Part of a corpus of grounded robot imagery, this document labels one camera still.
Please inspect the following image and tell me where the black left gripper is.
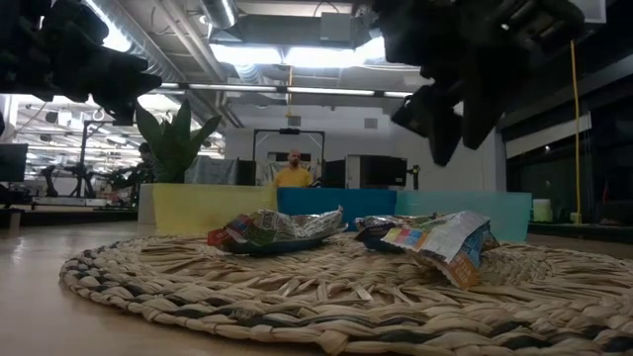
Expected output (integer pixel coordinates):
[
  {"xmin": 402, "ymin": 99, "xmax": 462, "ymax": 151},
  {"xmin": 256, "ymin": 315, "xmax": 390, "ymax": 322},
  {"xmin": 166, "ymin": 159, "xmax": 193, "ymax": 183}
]
[{"xmin": 42, "ymin": 0, "xmax": 163, "ymax": 127}]

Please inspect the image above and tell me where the yellow plastic bin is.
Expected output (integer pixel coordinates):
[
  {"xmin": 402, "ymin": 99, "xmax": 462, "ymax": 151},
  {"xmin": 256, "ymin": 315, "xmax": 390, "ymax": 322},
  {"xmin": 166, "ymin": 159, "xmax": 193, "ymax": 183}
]
[{"xmin": 151, "ymin": 182, "xmax": 279, "ymax": 234}]

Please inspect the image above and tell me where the black equipment box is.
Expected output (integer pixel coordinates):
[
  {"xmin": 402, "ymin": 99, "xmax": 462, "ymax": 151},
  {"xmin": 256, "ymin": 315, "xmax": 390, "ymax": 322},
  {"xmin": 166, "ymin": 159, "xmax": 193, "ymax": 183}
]
[
  {"xmin": 323, "ymin": 157, "xmax": 348, "ymax": 189},
  {"xmin": 359, "ymin": 154, "xmax": 408, "ymax": 189}
]

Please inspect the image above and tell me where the teal plastic bin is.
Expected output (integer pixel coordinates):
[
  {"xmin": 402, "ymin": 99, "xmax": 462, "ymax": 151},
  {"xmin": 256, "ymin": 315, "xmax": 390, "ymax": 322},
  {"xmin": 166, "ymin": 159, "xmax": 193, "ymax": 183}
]
[{"xmin": 394, "ymin": 190, "xmax": 534, "ymax": 243}]

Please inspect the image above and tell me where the silver ventilation duct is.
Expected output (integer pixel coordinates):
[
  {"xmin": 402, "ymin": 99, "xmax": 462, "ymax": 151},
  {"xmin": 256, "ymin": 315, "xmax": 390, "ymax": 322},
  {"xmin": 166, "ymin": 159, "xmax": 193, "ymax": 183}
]
[{"xmin": 200, "ymin": 0, "xmax": 238, "ymax": 30}]

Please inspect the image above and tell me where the blue plastic bin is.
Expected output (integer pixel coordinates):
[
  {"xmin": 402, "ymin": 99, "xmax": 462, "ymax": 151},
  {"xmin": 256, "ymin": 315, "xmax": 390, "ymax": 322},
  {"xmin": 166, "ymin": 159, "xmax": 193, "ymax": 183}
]
[{"xmin": 275, "ymin": 186, "xmax": 399, "ymax": 232}]

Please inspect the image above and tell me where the black gantry frame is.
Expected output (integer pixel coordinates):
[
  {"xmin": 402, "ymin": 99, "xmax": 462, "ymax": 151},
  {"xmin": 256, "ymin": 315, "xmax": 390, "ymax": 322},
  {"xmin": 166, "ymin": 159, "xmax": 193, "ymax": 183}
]
[{"xmin": 252, "ymin": 128, "xmax": 326, "ymax": 164}]

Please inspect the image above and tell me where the person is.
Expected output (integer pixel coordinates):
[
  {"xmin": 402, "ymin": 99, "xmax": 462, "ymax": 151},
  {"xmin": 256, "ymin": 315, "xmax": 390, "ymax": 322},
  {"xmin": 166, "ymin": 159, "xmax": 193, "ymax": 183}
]
[{"xmin": 273, "ymin": 149, "xmax": 317, "ymax": 189}]

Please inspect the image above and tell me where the green plant in white pot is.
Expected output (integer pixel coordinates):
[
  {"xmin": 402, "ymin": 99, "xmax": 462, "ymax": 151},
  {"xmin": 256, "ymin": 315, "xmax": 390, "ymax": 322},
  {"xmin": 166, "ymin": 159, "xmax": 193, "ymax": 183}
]
[{"xmin": 134, "ymin": 98, "xmax": 224, "ymax": 224}]

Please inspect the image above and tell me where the grey fabric cover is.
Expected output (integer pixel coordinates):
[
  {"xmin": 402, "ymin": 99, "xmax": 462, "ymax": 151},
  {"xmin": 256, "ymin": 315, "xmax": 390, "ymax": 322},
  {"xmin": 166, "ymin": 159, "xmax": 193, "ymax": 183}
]
[{"xmin": 183, "ymin": 155, "xmax": 239, "ymax": 186}]

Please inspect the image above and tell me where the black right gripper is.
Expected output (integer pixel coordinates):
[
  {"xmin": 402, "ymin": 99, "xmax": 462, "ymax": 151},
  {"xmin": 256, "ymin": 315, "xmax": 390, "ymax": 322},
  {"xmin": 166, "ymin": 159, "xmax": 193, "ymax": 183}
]
[{"xmin": 370, "ymin": 0, "xmax": 516, "ymax": 167}]

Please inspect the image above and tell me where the red green granola bar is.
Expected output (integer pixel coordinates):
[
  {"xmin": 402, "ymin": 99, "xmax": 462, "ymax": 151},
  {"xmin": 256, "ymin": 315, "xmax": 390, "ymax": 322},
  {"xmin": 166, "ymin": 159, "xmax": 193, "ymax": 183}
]
[{"xmin": 206, "ymin": 206, "xmax": 348, "ymax": 257}]

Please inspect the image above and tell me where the blue granola bar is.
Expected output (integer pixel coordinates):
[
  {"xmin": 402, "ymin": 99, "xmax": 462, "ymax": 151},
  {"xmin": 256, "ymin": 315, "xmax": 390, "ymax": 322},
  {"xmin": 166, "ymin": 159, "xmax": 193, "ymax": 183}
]
[{"xmin": 353, "ymin": 214, "xmax": 436, "ymax": 254}]

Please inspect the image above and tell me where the silver backed granola bar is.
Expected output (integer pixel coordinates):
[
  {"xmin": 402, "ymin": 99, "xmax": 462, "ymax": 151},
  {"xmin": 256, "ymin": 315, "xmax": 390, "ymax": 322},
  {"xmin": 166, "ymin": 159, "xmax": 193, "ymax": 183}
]
[{"xmin": 381, "ymin": 210, "xmax": 501, "ymax": 291}]

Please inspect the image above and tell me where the white plastic container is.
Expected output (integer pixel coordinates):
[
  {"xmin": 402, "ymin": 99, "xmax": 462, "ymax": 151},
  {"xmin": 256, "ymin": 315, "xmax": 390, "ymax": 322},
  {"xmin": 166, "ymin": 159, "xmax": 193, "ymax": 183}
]
[{"xmin": 532, "ymin": 198, "xmax": 554, "ymax": 223}]

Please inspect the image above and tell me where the ceiling light strip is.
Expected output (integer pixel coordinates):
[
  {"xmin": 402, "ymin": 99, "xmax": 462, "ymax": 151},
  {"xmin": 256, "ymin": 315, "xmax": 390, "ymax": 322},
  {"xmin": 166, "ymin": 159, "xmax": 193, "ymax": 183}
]
[{"xmin": 157, "ymin": 82, "xmax": 414, "ymax": 99}]

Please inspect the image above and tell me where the black monitor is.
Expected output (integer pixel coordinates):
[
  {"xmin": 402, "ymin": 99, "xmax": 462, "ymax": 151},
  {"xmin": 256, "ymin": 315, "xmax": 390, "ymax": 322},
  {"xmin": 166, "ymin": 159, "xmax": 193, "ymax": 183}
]
[{"xmin": 0, "ymin": 142, "xmax": 30, "ymax": 183}]

